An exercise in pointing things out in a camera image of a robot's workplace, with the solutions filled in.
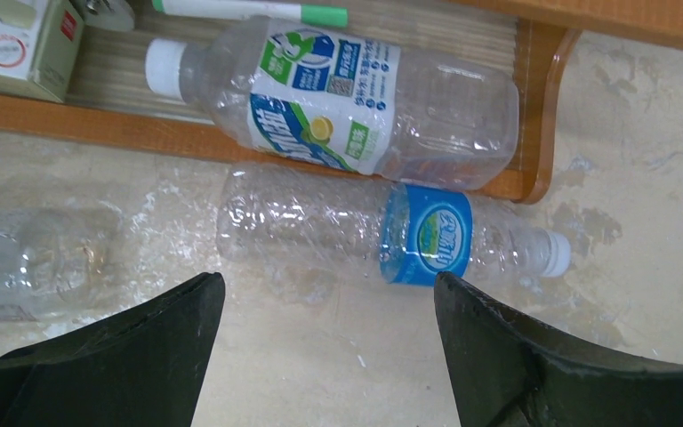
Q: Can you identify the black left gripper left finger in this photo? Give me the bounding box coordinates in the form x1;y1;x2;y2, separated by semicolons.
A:
0;273;226;426

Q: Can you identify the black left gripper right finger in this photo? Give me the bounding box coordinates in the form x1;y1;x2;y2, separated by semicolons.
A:
434;272;683;426

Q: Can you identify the green white carton box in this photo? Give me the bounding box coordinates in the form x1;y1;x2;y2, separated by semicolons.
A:
0;0;84;103

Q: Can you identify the clear bottle blue label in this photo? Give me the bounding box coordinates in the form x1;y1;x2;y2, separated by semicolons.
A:
216;163;572;286

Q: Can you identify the wooden shelf rack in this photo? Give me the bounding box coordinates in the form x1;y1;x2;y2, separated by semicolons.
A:
0;1;683;203

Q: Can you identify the blue white label bottle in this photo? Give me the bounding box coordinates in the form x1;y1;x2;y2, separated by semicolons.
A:
145;16;518;191

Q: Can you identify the clear bottle white label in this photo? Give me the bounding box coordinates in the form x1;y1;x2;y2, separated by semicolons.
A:
0;207;120;323

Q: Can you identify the green cap white marker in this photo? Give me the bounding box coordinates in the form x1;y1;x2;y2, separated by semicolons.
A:
152;0;349;28

